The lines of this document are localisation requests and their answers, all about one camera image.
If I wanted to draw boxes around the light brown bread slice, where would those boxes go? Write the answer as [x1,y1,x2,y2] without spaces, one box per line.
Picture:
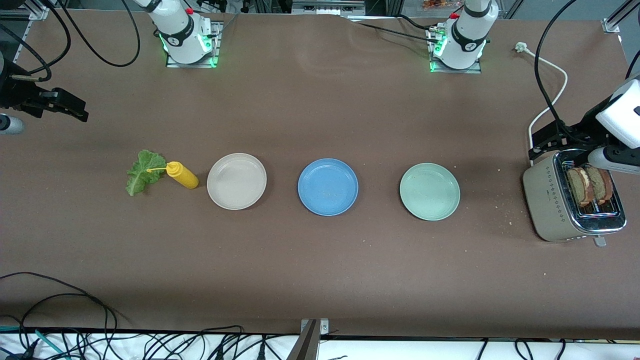
[566,167,594,208]

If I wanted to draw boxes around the dark crust bread slice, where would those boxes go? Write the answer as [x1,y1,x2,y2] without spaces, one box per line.
[585,165,615,205]

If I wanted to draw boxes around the green lettuce leaf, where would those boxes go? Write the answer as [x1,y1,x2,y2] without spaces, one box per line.
[125,149,168,197]

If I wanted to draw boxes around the yellow mustard squeeze bottle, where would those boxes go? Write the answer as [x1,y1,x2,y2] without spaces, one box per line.
[146,161,200,190]

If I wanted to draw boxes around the green round plate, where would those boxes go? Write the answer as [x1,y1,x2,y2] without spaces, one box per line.
[399,162,461,222]

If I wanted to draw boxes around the beige round plate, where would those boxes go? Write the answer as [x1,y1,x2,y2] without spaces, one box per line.
[206,152,268,211]

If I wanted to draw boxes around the blue round plate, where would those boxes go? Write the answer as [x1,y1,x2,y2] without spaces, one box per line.
[297,158,359,217]

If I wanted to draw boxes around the beige chrome toaster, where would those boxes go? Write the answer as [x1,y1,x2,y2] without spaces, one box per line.
[522,149,628,248]

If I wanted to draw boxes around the orange snack bag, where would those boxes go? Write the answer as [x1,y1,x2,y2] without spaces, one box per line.
[421,0,463,11]

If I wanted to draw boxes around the grey power strip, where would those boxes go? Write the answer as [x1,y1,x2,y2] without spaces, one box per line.
[291,0,367,16]

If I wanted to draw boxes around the black right arm loop cable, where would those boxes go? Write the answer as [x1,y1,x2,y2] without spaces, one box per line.
[47,0,142,68]

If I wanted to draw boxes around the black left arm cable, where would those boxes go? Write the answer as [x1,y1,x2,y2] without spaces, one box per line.
[534,0,601,147]

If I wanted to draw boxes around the aluminium frame profile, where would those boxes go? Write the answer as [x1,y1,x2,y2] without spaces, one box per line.
[601,0,640,35]
[0,0,51,22]

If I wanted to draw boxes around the white toaster power cord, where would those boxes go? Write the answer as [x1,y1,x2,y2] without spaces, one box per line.
[515,42,569,167]

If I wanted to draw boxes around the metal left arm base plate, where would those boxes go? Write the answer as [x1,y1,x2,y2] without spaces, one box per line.
[429,25,483,74]

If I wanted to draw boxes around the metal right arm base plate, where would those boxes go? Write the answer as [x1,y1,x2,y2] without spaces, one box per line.
[166,21,222,69]

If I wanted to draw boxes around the black base supply cable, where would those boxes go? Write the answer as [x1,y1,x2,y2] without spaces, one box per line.
[345,14,441,46]

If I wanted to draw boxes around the long black looped cable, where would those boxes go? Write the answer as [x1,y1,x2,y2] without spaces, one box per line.
[0,271,132,360]

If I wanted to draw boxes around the teal cable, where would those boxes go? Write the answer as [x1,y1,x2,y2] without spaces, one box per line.
[0,325,68,360]

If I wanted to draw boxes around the black cable with plug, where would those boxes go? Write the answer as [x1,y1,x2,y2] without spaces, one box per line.
[200,327,246,360]
[245,332,281,360]

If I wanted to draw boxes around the grey metal edge bracket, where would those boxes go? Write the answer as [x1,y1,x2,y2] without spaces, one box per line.
[286,318,331,360]

